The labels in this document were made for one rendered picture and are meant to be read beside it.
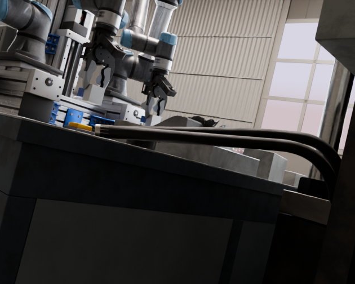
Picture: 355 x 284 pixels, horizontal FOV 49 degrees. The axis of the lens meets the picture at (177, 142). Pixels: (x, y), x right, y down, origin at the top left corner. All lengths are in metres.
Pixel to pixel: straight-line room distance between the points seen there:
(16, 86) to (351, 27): 1.20
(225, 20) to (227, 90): 0.83
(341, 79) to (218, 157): 0.40
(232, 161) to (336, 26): 0.60
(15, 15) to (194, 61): 3.22
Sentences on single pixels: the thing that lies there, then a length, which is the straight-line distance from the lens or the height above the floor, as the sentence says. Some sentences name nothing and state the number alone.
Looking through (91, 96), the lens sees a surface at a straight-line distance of 1.24.
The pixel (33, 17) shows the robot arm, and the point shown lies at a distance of 1.69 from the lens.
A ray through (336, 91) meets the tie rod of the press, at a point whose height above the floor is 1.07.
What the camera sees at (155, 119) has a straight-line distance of 1.63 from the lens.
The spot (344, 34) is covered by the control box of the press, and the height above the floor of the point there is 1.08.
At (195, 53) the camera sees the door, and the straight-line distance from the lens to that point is 4.67.
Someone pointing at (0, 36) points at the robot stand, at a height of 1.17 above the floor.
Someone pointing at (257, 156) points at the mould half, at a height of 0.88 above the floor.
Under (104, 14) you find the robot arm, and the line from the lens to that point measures 1.30.
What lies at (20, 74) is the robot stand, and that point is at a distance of 1.61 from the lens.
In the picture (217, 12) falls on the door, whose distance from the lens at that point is 4.74.
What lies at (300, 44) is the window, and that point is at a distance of 4.16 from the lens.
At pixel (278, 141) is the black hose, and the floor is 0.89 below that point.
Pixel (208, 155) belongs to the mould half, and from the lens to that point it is 1.16.
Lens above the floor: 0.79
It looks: 3 degrees up
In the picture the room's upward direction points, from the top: 14 degrees clockwise
